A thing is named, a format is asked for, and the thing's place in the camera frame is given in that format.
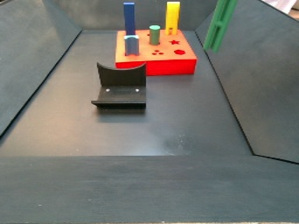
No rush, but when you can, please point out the dark blue square peg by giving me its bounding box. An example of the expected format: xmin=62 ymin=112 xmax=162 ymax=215
xmin=123 ymin=2 xmax=137 ymax=35

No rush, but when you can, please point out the black curved bracket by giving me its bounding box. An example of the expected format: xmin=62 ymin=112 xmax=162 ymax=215
xmin=91 ymin=64 xmax=146 ymax=109

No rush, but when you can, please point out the light blue notched peg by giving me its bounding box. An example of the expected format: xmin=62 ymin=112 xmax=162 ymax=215
xmin=125 ymin=35 xmax=139 ymax=56

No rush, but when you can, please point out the green three prong peg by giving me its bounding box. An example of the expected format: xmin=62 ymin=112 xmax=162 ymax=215
xmin=203 ymin=0 xmax=238 ymax=52

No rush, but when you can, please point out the green cylinder peg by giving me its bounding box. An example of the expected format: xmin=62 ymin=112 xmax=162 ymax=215
xmin=150 ymin=25 xmax=161 ymax=46

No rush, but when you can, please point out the yellow two prong peg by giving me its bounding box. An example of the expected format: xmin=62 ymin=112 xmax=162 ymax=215
xmin=165 ymin=2 xmax=181 ymax=35

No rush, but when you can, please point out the red peg board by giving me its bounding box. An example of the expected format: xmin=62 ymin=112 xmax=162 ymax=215
xmin=115 ymin=30 xmax=198 ymax=75

